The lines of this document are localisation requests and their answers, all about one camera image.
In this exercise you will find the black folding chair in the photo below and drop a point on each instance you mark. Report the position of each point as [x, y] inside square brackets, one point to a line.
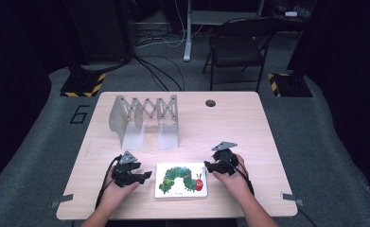
[236, 47]

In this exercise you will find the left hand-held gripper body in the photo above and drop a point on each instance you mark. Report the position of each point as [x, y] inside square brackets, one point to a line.
[124, 175]

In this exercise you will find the small white device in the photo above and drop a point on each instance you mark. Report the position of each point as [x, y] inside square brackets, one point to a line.
[291, 13]

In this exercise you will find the white desk frame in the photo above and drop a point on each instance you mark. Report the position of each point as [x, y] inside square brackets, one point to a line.
[188, 31]

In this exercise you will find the grey metal expandable book rack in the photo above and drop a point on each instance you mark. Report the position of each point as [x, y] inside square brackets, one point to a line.
[132, 135]

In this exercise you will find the grey tape piece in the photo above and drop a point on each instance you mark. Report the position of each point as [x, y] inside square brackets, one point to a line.
[292, 198]
[62, 200]

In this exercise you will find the black table grommet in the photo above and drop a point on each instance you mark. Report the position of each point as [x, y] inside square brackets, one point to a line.
[210, 103]

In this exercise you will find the person's left hand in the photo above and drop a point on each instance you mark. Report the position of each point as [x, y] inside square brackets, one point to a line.
[116, 194]

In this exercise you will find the black tape floor marking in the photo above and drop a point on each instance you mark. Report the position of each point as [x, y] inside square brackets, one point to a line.
[79, 114]

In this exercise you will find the caterpillar picture board book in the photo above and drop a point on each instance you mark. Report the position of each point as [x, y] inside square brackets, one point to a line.
[181, 192]

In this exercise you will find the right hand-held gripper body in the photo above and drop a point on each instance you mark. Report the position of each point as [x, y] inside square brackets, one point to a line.
[226, 157]

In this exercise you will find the person's right hand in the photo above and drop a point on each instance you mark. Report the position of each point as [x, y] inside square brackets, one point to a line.
[234, 184]

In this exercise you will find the black yellow striped stand base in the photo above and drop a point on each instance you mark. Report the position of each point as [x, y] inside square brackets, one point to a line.
[291, 85]
[83, 85]

